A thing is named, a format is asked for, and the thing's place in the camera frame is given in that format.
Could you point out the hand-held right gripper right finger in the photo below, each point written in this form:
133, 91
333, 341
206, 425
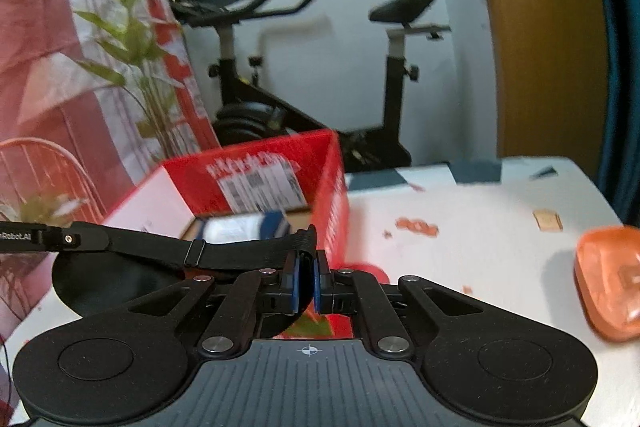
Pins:
318, 288

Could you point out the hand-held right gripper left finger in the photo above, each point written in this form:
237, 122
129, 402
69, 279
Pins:
295, 288

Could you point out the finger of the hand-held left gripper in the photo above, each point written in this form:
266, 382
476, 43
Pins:
150, 243

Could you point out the red cardboard box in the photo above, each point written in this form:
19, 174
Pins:
330, 187

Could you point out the dark cloth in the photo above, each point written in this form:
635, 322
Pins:
110, 279

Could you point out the blue and white packet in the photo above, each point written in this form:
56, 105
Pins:
250, 224

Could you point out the black exercise bike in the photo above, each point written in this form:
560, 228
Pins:
240, 92

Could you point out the green artificial plant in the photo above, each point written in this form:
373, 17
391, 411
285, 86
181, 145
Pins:
135, 37

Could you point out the orange plastic tray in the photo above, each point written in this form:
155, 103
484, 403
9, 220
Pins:
610, 287

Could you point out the wooden door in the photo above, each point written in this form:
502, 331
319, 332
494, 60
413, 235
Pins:
540, 32

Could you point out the teal curtain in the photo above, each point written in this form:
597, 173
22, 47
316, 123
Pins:
625, 57

